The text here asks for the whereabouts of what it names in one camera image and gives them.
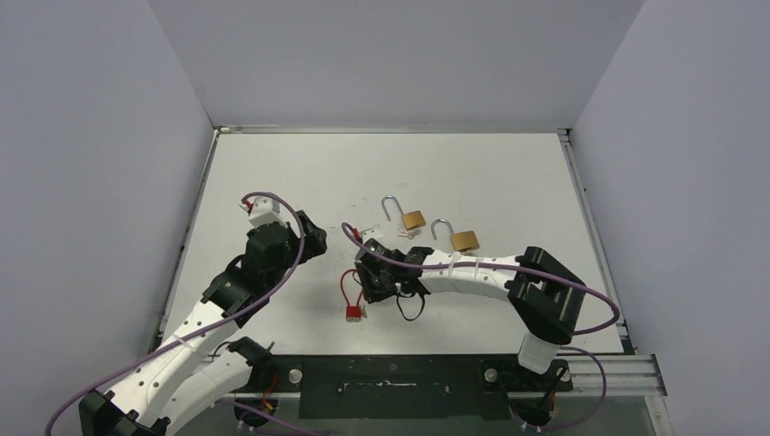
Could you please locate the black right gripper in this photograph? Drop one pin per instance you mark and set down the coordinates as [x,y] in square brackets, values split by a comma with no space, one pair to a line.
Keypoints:
[373,279]

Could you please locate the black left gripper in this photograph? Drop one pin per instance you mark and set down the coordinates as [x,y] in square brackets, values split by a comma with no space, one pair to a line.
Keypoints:
[314,239]

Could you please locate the brass padlock long shackle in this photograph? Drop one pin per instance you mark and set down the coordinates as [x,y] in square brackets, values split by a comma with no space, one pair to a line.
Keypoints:
[410,220]

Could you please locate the brass padlock with key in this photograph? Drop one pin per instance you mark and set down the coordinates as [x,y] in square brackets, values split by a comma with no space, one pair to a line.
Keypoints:
[462,242]

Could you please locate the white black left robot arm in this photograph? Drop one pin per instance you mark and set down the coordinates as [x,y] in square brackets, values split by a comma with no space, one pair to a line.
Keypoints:
[161,395]

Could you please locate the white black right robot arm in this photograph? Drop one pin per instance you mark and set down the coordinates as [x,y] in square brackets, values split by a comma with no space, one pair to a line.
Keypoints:
[546,295]

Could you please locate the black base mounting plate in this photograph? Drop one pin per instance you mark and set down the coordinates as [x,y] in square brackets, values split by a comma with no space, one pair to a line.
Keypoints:
[408,386]

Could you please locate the red cable padlock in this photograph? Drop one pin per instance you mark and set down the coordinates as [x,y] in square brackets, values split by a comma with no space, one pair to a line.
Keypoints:
[354,309]

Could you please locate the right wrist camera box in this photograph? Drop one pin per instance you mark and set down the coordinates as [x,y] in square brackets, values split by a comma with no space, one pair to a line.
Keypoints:
[364,234]

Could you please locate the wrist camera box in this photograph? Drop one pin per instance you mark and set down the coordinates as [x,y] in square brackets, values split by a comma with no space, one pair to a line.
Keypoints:
[262,211]
[364,234]

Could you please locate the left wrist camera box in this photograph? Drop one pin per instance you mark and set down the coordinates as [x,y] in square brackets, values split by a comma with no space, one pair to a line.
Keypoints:
[262,211]

